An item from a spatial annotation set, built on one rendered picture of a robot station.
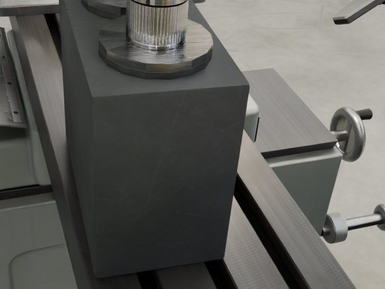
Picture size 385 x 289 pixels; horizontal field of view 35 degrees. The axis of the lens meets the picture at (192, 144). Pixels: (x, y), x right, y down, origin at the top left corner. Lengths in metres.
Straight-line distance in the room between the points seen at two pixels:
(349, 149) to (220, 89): 0.90
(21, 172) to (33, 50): 0.18
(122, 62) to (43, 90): 0.36
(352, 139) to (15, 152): 0.71
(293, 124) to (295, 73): 1.83
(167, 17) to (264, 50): 2.68
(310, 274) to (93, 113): 0.26
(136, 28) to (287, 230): 0.26
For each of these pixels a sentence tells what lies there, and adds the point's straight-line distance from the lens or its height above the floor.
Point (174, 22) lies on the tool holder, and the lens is 0.46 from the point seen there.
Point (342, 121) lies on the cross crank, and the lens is 1.34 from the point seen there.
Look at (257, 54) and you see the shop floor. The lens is 3.08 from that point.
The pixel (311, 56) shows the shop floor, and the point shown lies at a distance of 3.15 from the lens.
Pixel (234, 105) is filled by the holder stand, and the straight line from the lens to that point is 0.47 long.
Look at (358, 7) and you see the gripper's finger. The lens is 0.58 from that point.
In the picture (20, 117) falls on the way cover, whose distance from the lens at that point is 0.89.
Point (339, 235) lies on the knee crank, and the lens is 1.26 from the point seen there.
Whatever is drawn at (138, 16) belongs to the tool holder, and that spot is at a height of 1.19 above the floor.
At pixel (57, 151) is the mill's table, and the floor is 0.96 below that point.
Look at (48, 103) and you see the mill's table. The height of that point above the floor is 0.96.
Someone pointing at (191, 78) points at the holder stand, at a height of 1.15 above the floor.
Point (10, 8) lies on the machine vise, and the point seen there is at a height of 0.98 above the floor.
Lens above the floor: 1.38
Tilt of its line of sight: 36 degrees down
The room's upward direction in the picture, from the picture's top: 5 degrees clockwise
